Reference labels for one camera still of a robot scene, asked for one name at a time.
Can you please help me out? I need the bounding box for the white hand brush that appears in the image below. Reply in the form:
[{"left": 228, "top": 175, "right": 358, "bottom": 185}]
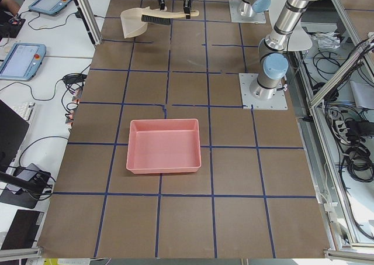
[{"left": 141, "top": 9, "right": 199, "bottom": 25}]

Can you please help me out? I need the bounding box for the white plastic dustpan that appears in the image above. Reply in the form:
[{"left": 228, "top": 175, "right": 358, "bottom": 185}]
[{"left": 120, "top": 6, "right": 167, "bottom": 39}]

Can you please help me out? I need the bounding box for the pink plastic bin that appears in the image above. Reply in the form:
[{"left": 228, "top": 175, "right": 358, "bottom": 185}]
[{"left": 126, "top": 119, "right": 202, "bottom": 174}]

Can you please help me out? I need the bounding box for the blue teach pendant far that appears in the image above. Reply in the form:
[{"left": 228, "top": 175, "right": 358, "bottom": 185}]
[{"left": 29, "top": 0, "right": 72, "bottom": 16}]

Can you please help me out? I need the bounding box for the blue teach pendant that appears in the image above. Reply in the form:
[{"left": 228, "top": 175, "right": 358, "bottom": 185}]
[
  {"left": 1, "top": 43, "right": 46, "bottom": 81},
  {"left": 29, "top": 0, "right": 72, "bottom": 16}
]

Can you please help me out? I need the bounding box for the blue teach pendant near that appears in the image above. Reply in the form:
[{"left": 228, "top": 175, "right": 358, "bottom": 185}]
[{"left": 1, "top": 43, "right": 46, "bottom": 81}]

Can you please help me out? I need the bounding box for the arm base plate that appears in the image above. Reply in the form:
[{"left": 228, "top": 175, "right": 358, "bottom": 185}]
[
  {"left": 239, "top": 73, "right": 288, "bottom": 111},
  {"left": 229, "top": 0, "right": 266, "bottom": 24}
]

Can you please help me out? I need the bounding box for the aluminium frame post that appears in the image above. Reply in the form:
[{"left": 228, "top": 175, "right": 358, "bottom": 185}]
[{"left": 73, "top": 0, "right": 102, "bottom": 46}]

